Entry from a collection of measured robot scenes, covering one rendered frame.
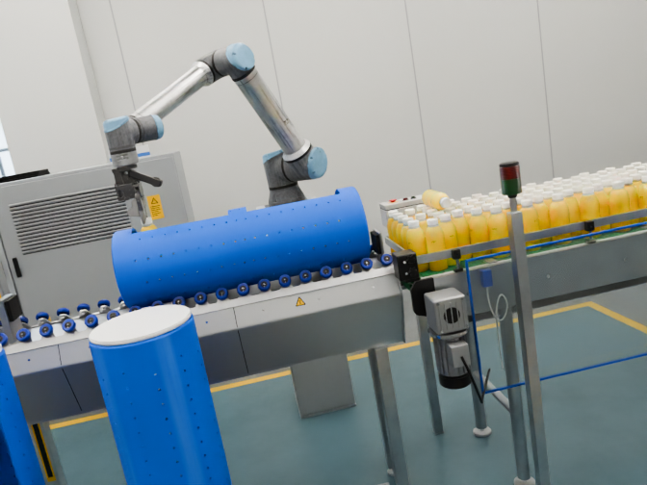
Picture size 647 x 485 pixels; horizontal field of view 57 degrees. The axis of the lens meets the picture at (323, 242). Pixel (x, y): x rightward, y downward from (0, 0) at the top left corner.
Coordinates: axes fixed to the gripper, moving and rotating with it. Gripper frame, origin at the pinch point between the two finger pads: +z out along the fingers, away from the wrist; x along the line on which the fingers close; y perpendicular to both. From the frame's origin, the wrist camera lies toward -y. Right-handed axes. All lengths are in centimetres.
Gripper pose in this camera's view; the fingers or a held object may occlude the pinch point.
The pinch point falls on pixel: (145, 218)
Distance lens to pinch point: 223.4
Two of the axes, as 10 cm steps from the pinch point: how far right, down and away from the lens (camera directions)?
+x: 1.5, 2.1, -9.7
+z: 1.7, 9.6, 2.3
